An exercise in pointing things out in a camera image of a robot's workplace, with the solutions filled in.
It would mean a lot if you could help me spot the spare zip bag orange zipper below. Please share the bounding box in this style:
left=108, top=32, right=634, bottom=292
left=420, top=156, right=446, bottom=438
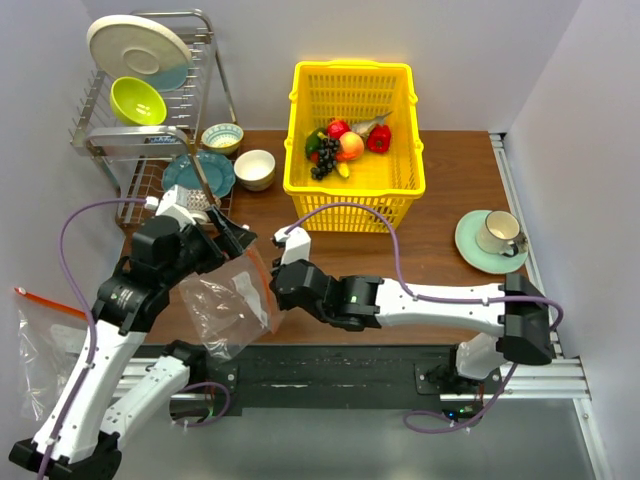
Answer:
left=14, top=287, right=86, bottom=422

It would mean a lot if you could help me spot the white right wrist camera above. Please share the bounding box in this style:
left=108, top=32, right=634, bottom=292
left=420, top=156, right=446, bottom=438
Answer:
left=272, top=225, right=311, bottom=268

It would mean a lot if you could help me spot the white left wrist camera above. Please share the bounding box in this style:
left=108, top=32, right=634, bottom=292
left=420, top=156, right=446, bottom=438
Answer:
left=144, top=185, right=198, bottom=228

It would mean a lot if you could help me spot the teal scalloped plate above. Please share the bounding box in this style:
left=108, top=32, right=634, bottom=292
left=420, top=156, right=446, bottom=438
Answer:
left=161, top=152, right=236, bottom=200

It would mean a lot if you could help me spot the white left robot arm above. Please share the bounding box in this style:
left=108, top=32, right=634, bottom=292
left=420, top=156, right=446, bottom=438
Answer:
left=9, top=211, right=257, bottom=479

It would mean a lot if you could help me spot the red bell pepper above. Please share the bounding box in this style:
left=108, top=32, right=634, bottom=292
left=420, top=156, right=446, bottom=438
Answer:
left=366, top=125, right=392, bottom=154

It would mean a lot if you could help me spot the large cream plate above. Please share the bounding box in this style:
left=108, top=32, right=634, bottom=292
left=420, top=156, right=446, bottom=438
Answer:
left=86, top=15, right=193, bottom=92

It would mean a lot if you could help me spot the teal patterned small bowl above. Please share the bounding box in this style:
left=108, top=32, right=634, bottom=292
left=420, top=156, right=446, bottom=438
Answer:
left=201, top=123, right=244, bottom=155

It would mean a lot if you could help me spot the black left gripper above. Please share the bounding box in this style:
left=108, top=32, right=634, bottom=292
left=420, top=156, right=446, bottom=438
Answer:
left=162, top=204, right=257, bottom=286

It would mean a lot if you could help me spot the metal dish rack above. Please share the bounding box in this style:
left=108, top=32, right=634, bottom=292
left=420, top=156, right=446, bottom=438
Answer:
left=71, top=9, right=235, bottom=202

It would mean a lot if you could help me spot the lime green bowl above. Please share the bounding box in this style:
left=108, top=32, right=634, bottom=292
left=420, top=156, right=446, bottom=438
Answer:
left=109, top=77, right=167, bottom=126

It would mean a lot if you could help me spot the peach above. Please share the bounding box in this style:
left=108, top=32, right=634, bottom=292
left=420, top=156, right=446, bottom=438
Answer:
left=338, top=131, right=365, bottom=161

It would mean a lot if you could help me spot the clear zip bag orange zipper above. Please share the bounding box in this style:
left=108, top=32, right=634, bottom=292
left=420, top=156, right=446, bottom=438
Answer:
left=179, top=245, right=284, bottom=363

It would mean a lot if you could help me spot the black grape bunch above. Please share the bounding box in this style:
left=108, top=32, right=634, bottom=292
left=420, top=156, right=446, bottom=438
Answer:
left=310, top=137, right=340, bottom=181

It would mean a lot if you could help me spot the yellow banana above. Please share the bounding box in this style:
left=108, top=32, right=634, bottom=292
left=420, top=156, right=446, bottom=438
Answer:
left=335, top=162, right=350, bottom=179

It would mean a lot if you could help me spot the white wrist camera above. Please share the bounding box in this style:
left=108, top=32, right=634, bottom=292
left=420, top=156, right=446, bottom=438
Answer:
left=272, top=225, right=311, bottom=268
left=144, top=185, right=198, bottom=228

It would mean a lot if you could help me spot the red apple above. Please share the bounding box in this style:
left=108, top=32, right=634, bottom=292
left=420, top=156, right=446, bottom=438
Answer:
left=326, top=119, right=351, bottom=140

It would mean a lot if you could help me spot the white bowl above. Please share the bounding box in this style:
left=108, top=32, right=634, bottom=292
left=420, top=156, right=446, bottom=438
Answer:
left=234, top=150, right=276, bottom=192

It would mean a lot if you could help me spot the grey patterned bowl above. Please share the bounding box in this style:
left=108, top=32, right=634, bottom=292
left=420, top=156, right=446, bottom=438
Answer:
left=176, top=185, right=222, bottom=224

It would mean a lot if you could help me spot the yellow plastic basket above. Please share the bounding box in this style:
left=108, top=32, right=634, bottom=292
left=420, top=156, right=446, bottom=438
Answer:
left=283, top=60, right=426, bottom=233

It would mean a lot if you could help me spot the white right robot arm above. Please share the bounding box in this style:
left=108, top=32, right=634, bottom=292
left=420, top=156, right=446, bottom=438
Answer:
left=270, top=260, right=554, bottom=393

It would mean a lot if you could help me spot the green cucumber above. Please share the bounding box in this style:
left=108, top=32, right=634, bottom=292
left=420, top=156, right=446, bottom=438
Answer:
left=304, top=127, right=326, bottom=159

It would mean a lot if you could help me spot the cream mug black handle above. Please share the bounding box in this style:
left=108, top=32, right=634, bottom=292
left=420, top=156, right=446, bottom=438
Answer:
left=475, top=211, right=529, bottom=258

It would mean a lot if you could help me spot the mint green saucer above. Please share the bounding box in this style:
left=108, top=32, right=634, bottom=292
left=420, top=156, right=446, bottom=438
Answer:
left=454, top=210, right=529, bottom=275

